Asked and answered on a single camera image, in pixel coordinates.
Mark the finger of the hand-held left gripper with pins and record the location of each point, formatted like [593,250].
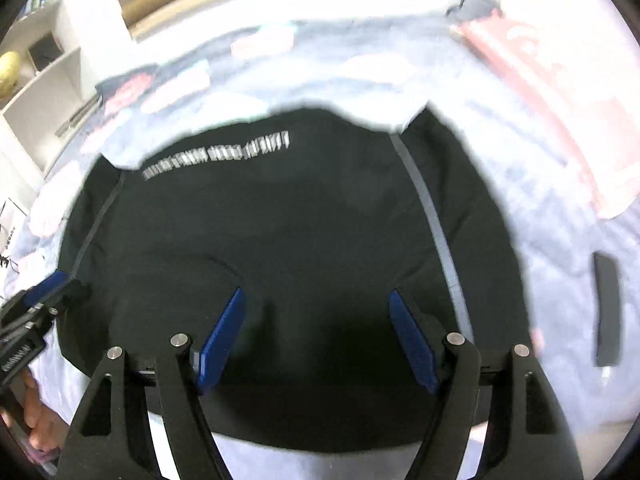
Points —
[50,282]
[72,294]

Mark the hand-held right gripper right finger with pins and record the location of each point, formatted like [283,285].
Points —
[412,340]

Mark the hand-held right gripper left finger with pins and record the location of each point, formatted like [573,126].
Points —
[222,340]

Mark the black jacket with grey stripes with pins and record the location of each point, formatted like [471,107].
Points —
[300,235]

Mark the person's left hand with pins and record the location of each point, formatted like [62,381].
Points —
[42,420]

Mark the white printed paper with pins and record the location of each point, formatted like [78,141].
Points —
[7,240]

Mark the grey bedsheet with pink clouds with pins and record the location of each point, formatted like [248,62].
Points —
[550,240]

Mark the black rectangular device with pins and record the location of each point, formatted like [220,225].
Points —
[606,310]

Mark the white shelf unit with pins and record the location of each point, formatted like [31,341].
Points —
[65,75]

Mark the yellow round object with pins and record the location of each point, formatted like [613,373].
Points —
[9,75]

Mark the pink pillow with white print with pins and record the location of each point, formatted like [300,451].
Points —
[550,85]

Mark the blue-grey pillow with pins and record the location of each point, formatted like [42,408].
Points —
[475,5]

